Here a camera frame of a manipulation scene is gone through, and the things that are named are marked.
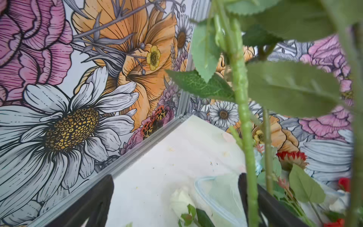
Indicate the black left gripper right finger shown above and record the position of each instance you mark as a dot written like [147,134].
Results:
[269,207]

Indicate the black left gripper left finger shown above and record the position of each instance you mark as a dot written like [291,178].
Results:
[90,209]

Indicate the pink flower stems on table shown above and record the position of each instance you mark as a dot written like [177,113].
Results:
[306,187]

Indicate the pink rose stem bunch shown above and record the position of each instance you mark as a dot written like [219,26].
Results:
[231,65]

